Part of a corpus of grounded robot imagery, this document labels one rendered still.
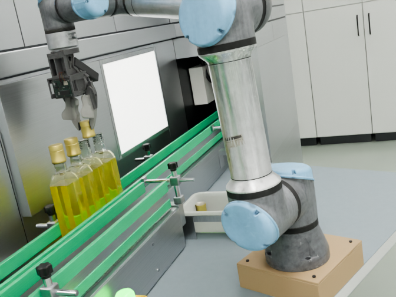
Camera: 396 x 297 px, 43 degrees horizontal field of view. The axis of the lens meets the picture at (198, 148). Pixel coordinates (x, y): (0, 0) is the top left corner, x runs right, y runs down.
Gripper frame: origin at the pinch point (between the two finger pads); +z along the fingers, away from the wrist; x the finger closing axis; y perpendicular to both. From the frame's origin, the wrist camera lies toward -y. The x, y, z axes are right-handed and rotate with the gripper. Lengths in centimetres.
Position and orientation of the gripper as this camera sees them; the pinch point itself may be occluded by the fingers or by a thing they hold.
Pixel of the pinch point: (86, 124)
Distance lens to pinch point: 136.6
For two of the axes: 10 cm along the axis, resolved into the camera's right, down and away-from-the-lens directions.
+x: 9.2, -0.6, -3.9
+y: -3.6, 2.9, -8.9
